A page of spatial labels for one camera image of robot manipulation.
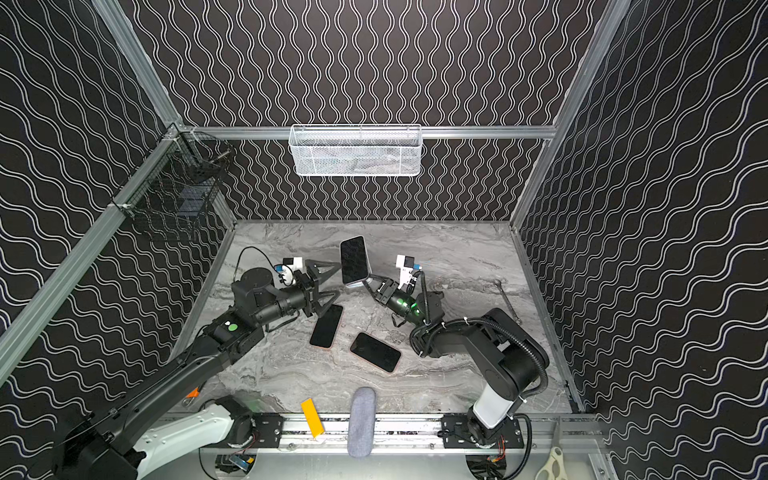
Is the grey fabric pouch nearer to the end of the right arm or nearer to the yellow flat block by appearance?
the yellow flat block

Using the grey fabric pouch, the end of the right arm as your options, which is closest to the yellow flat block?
the grey fabric pouch

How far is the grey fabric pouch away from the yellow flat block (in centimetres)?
8

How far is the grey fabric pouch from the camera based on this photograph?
716 millimetres

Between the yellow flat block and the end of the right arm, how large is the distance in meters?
0.35

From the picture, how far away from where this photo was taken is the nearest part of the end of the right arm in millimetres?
717

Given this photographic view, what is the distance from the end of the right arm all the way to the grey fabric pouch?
0.92 ft

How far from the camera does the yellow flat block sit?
76 centimetres
